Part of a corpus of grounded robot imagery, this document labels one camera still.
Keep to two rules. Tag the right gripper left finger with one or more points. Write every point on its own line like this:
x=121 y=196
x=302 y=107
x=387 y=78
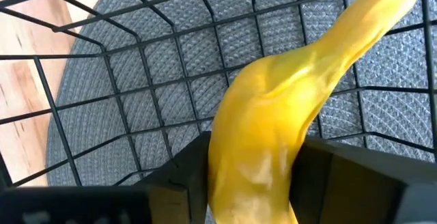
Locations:
x=177 y=183

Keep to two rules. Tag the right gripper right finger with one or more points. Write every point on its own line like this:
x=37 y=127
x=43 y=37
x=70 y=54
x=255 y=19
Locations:
x=358 y=190

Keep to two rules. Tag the yellow banana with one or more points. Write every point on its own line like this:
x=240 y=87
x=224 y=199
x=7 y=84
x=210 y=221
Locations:
x=266 y=132

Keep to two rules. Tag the grey round woven placemat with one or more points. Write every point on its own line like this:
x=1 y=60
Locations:
x=92 y=125

